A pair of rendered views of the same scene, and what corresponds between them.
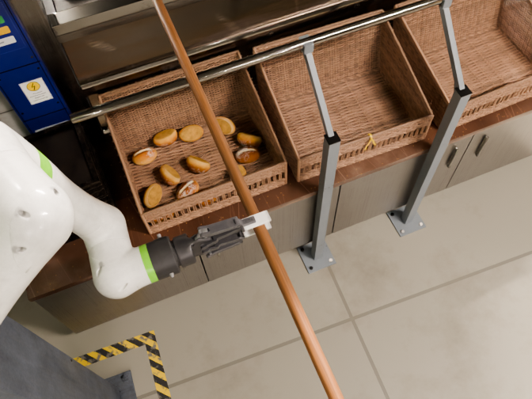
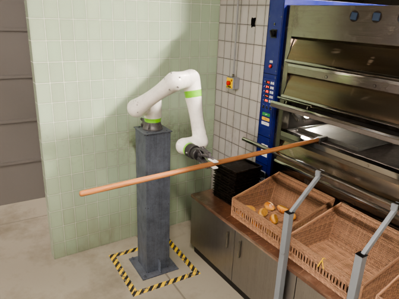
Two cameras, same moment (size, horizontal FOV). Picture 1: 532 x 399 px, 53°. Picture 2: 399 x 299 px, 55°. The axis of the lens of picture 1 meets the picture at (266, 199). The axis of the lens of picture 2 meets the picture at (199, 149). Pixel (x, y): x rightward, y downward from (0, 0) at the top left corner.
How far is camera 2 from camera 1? 204 cm
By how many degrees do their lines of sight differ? 66
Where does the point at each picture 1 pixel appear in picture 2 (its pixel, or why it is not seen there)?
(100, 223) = (196, 130)
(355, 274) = not seen: outside the picture
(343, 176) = (300, 272)
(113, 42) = (295, 153)
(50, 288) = (196, 197)
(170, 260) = (190, 147)
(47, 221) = (171, 76)
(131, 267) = (184, 141)
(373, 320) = not seen: outside the picture
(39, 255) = (164, 83)
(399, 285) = not seen: outside the picture
